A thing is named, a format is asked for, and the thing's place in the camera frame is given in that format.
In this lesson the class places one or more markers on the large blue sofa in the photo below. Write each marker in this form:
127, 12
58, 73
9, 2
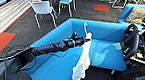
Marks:
103, 54

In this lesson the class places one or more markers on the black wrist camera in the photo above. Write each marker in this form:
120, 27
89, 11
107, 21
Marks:
74, 34

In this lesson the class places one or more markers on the white shirt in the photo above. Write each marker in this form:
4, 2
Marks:
81, 62

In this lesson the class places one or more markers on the white clothes hanger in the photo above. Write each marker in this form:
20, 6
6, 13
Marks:
86, 28

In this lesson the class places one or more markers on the patterned beige cushion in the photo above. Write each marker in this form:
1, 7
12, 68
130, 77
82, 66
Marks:
137, 14

